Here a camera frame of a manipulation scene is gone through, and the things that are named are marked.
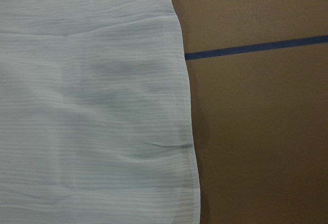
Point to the light blue button shirt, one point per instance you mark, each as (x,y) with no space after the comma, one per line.
(95,114)

